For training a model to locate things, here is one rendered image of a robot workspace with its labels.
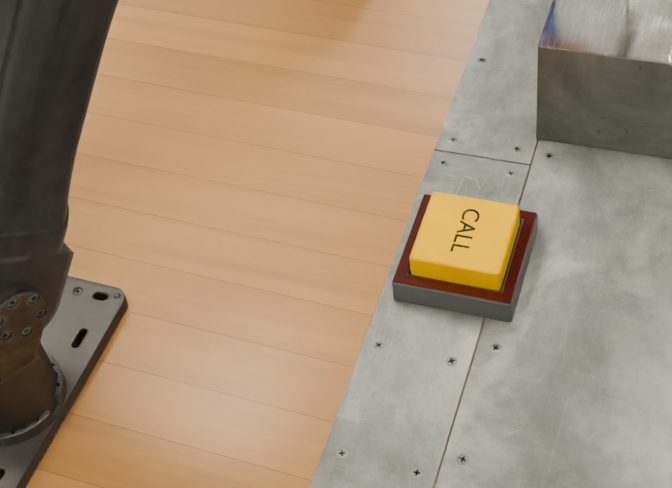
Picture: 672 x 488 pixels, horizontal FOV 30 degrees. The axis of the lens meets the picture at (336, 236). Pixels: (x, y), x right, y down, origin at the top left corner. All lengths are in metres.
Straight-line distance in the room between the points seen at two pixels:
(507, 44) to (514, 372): 0.31
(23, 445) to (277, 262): 0.21
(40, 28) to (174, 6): 0.45
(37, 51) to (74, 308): 0.26
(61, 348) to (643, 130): 0.42
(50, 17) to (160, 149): 0.33
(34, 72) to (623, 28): 0.41
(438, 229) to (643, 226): 0.14
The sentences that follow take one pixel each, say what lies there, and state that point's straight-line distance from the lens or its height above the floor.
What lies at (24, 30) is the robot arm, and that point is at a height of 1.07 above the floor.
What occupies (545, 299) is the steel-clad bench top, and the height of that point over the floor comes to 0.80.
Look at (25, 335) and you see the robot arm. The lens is 0.74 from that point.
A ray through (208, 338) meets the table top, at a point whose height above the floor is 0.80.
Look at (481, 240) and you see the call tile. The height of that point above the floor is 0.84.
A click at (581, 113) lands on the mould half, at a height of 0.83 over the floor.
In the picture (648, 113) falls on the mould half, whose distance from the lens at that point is 0.89.
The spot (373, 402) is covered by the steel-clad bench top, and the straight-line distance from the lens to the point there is 0.79.
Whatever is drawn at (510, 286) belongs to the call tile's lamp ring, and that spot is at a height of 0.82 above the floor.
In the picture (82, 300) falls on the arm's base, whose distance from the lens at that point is 0.87.
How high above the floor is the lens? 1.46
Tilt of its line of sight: 49 degrees down
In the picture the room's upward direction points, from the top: 9 degrees counter-clockwise
